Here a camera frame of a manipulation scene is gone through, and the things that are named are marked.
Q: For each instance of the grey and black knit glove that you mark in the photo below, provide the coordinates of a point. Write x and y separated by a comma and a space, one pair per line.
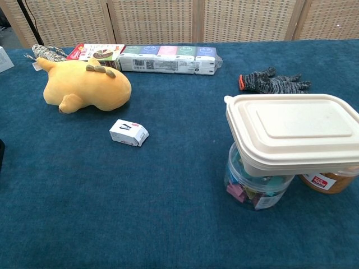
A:
269, 82

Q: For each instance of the small white printed box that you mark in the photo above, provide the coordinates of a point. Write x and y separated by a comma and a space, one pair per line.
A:
127, 133

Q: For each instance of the multicolour tissue multipack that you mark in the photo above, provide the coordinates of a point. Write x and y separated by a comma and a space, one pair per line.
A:
168, 64

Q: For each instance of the blue felt table cover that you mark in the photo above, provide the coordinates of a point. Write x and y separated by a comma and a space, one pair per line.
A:
168, 213

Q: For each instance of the clear jar of binder clips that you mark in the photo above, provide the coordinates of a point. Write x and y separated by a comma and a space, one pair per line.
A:
246, 187

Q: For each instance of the yellow plush toy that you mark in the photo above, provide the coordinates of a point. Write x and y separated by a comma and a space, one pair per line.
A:
92, 87

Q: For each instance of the red and white carton box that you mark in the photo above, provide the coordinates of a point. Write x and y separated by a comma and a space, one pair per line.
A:
108, 51

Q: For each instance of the beige lidded lunch box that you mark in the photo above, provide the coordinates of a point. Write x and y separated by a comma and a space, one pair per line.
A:
294, 126

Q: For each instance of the woven folding screen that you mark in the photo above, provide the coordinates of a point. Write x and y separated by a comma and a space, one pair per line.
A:
157, 19

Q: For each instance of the clear jar of rubber bands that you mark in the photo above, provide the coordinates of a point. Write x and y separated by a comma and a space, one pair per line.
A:
346, 182

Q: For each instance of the plain white cardboard box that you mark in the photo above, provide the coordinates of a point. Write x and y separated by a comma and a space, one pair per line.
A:
5, 60

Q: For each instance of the black tripod stand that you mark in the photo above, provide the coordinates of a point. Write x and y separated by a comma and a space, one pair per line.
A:
28, 17

